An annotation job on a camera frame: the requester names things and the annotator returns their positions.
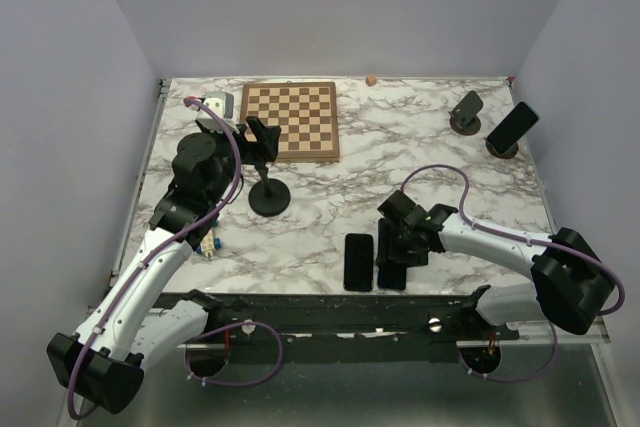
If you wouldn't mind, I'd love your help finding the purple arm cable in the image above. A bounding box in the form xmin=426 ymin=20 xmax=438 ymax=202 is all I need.
xmin=67 ymin=96 xmax=284 ymax=421
xmin=399 ymin=164 xmax=627 ymax=381

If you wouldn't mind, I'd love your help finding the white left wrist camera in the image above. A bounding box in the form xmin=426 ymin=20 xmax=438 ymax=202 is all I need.
xmin=183 ymin=92 xmax=238 ymax=132

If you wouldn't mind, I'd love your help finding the round wooden stand right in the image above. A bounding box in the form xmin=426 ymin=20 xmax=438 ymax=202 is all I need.
xmin=485 ymin=141 xmax=519 ymax=160

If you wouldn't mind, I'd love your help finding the black round-base phone stand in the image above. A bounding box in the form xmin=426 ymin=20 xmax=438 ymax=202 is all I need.
xmin=246 ymin=154 xmax=291 ymax=217

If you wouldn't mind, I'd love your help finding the aluminium rail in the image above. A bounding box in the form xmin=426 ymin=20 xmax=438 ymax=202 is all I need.
xmin=79 ymin=301 xmax=612 ymax=348

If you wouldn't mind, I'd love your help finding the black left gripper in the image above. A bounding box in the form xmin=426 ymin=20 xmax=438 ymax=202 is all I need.
xmin=196 ymin=116 xmax=282 ymax=204

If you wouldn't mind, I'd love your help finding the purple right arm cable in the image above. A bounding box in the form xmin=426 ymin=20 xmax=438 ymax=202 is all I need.
xmin=399 ymin=164 xmax=627 ymax=381

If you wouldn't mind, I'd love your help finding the beige blue toy block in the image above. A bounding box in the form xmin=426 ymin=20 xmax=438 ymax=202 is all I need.
xmin=196 ymin=220 xmax=222 ymax=259

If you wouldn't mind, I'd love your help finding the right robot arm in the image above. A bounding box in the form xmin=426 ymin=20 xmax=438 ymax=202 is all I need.
xmin=378 ymin=190 xmax=614 ymax=339

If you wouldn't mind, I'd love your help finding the wooden chessboard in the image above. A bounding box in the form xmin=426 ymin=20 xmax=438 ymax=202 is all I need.
xmin=240 ymin=81 xmax=340 ymax=163

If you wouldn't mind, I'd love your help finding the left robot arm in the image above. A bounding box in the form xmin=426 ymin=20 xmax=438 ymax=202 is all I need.
xmin=46 ymin=117 xmax=281 ymax=420

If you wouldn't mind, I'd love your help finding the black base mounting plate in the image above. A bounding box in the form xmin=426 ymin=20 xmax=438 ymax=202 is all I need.
xmin=155 ymin=290 xmax=526 ymax=364

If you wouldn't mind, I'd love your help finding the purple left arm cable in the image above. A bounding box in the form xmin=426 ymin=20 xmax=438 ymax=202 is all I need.
xmin=67 ymin=96 xmax=284 ymax=421

